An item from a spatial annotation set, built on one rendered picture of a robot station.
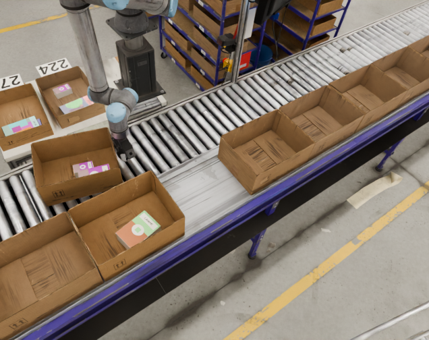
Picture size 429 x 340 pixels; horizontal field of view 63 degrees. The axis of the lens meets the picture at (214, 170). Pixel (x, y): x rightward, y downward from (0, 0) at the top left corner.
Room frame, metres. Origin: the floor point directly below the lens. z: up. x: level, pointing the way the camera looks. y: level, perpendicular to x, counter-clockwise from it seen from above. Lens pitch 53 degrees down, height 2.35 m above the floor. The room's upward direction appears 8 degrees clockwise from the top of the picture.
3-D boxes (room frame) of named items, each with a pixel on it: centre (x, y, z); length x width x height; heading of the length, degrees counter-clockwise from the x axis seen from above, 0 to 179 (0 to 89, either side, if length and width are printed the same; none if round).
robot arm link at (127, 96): (1.27, 0.49, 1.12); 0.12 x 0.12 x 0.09; 82
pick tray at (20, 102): (1.35, 1.18, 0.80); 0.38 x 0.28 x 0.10; 38
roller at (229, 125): (1.61, -0.02, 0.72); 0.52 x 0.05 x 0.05; 42
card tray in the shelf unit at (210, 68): (2.73, 0.12, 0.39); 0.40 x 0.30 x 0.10; 42
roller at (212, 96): (1.66, -0.07, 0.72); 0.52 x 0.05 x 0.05; 42
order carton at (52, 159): (1.04, 0.71, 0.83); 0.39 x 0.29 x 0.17; 118
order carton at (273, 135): (1.21, -0.25, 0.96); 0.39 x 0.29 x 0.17; 132
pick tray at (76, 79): (1.57, 0.95, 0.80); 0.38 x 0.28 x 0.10; 42
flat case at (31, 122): (1.27, 1.13, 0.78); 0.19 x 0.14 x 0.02; 131
